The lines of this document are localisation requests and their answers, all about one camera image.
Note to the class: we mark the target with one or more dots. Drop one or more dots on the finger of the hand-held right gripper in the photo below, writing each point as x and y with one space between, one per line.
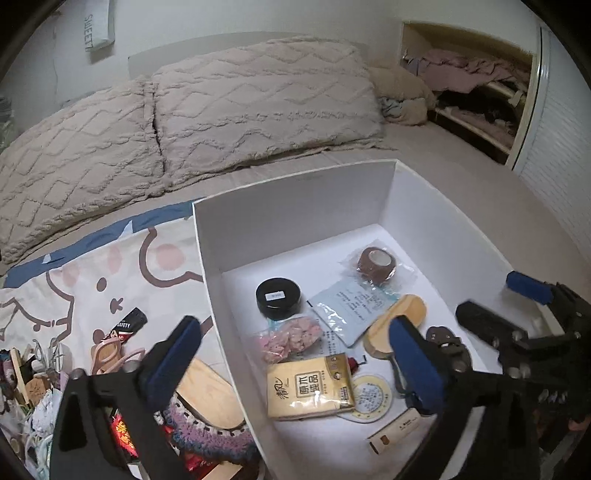
531 286
489 323

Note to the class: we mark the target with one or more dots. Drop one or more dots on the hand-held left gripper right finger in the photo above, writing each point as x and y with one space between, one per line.
415 364

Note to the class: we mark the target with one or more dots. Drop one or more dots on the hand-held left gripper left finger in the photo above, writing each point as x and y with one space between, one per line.
175 360

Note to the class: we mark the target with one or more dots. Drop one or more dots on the dark brown hair claw clip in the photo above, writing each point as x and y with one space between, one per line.
445 344

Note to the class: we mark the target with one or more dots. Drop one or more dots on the pale blue medicine sachet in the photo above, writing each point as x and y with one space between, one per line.
351 309

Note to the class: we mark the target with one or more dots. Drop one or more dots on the white cardboard box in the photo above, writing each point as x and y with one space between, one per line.
286 221

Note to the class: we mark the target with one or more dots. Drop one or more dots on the flat wooden paddle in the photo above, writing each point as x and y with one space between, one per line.
207 392

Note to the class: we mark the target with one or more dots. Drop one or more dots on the round cream tin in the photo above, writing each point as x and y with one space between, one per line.
369 397

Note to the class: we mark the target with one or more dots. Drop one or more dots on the black red-label packet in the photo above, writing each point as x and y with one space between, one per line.
129 323

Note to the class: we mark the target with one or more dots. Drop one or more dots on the oval wooden hairbrush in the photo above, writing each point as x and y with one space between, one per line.
397 307

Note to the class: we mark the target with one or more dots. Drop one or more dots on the pink hair clip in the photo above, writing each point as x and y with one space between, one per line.
111 355

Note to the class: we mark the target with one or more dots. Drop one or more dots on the small beige slim box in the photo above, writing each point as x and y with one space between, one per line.
392 434

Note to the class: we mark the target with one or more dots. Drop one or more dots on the purple crocheted coaster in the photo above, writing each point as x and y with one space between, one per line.
207 438

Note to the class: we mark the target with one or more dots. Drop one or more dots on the red packet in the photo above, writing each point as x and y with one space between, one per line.
123 434

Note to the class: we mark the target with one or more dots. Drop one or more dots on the brown tape roll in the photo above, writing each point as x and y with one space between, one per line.
376 265

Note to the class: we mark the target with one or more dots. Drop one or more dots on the yellow tissue pack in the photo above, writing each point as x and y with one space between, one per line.
309 387

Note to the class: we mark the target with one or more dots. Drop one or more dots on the clear bag of pink pieces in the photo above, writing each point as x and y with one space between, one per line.
291 339

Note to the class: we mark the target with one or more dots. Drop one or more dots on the cartoon printed blanket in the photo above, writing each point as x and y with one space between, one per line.
92 277

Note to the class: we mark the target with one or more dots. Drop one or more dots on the black round tin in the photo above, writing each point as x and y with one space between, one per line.
277 297

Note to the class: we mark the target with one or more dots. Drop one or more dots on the white louvered door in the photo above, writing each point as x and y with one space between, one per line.
563 138

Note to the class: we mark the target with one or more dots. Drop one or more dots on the heap of small sundries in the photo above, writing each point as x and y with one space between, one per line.
27 401

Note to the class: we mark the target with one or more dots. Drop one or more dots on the cream closet shelf unit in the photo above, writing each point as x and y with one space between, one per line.
461 121

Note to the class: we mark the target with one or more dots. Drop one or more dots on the pile of dark clothes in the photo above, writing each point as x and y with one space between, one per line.
480 108

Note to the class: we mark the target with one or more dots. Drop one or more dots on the beige zigzag textured pillow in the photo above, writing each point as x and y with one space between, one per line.
78 161
268 101

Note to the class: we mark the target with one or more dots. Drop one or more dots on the pale blue cloth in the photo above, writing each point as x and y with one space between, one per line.
392 108

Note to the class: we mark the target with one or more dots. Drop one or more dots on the pile of pink clothes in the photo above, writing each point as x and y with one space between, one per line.
457 69

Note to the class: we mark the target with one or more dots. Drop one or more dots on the beige plush blanket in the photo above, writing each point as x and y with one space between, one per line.
406 87

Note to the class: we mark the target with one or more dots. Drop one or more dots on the white hanging wall pouch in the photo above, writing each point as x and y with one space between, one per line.
99 27

